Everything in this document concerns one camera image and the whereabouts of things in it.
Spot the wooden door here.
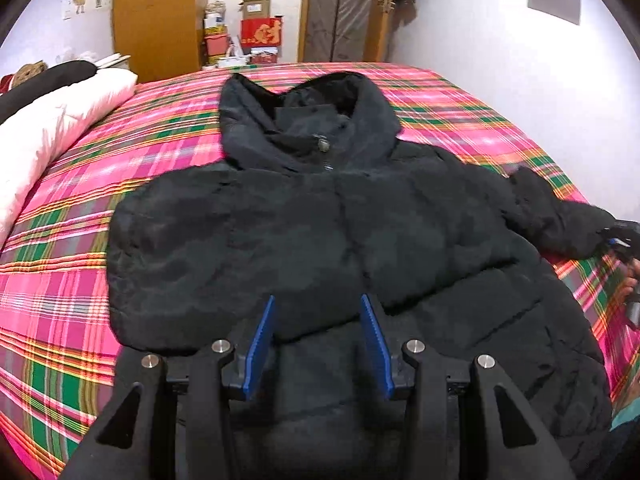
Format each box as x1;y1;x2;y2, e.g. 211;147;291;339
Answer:
362;0;399;63

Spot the white carton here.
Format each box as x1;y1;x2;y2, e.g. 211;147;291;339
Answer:
203;12;229;36

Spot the white tote bag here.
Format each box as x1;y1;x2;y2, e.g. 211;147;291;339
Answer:
217;42;249;67

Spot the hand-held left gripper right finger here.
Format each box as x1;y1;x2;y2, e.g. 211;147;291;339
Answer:
360;293;577;480

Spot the teal cloth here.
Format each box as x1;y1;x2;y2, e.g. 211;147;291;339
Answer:
609;399;640;432

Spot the wooden wardrobe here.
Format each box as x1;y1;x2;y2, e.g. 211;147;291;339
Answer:
111;0;211;83

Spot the pink plaid bed sheet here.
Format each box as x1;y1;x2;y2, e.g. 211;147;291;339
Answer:
0;62;640;480

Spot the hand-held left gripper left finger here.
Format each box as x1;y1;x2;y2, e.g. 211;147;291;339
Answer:
60;295;277;480

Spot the black pillow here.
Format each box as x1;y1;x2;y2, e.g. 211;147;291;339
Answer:
0;60;99;124

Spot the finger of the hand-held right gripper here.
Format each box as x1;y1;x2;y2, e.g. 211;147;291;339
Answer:
597;224;632;253

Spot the brown stuffed toy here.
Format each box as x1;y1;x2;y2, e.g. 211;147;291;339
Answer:
10;61;49;89

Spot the black puffer jacket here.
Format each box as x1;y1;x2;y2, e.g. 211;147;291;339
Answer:
106;72;619;480

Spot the pink storage bin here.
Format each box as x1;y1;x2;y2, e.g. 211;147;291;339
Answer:
203;34;231;59

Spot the pale pink quilt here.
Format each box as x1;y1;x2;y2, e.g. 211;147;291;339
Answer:
0;67;139;247

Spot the red gift box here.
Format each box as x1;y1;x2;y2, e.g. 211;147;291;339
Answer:
239;17;284;51

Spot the open cardboard box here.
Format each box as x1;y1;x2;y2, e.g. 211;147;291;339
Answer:
237;0;274;24

